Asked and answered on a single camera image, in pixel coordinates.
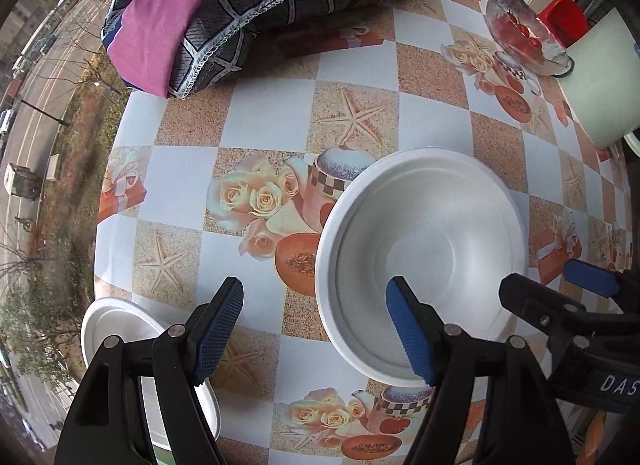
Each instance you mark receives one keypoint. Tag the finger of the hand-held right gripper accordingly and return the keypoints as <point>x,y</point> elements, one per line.
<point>535,302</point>
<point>595,279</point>

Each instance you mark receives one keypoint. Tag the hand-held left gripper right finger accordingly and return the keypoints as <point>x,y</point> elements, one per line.
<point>410,330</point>

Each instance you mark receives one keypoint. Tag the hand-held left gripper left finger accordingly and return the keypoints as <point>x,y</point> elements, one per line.
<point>220,325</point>

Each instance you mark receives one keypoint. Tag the small white plate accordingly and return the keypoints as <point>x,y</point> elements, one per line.
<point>125,320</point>

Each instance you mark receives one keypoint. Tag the large white bowl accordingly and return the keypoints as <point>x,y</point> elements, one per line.
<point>450,225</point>

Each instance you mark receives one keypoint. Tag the cream enamel pot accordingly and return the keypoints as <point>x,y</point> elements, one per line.
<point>600,90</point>

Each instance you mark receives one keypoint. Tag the checkered printed tablecloth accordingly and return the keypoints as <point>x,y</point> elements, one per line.
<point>260,125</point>

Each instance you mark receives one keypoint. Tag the grey utility cabinet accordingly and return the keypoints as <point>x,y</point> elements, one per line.
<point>20,182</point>

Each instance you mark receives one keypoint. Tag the clear glass bowl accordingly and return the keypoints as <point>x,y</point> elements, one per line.
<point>520,40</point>

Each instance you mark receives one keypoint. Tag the pile of red cherry tomatoes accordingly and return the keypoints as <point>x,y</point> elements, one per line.
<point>525,32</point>

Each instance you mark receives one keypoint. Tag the red plastic container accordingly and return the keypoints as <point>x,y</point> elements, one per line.
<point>567,20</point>

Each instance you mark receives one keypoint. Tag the folded patterned cloth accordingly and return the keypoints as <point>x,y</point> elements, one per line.
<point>210,20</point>

